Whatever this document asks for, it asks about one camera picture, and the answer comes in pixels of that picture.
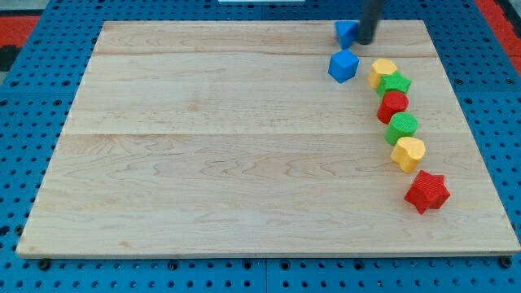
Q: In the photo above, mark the blue triangle block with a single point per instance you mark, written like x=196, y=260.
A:
x=346, y=32

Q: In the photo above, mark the light wooden board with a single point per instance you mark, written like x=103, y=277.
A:
x=229, y=139

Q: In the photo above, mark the blue cube block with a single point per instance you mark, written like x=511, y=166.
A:
x=343, y=66

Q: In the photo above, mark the red cylinder block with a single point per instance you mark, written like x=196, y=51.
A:
x=392, y=103

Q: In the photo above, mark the green cylinder block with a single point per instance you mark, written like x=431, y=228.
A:
x=402, y=124

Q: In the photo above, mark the yellow hexagon block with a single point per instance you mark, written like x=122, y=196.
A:
x=378, y=69

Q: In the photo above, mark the yellow heart block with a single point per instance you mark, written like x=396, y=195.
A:
x=408, y=152

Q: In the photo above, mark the green star block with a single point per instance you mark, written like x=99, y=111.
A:
x=393, y=82

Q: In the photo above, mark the red star block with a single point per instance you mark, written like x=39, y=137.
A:
x=427, y=191

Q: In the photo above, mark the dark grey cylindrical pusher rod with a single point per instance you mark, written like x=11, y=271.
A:
x=368, y=22

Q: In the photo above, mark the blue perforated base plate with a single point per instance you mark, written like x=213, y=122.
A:
x=40, y=87

